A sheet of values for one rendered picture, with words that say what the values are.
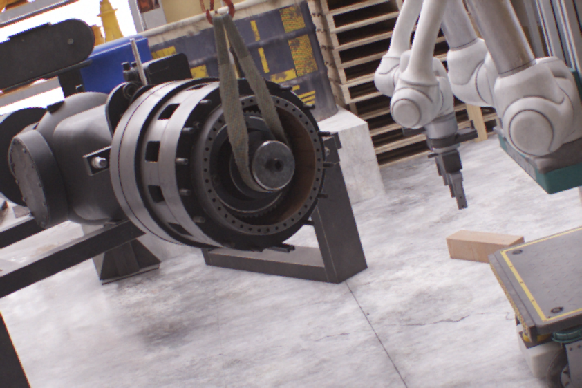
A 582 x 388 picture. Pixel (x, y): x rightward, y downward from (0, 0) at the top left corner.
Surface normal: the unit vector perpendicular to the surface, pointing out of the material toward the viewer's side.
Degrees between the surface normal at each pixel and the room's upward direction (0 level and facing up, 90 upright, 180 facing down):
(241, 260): 90
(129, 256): 90
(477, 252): 90
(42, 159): 64
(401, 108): 102
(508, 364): 0
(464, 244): 90
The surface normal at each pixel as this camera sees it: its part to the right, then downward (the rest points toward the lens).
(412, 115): -0.48, 0.44
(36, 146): 0.15, -0.68
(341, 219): 0.60, 0.00
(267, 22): 0.03, 0.21
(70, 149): -0.73, 0.34
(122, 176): -0.84, 0.16
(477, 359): -0.27, -0.94
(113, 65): 0.34, 0.11
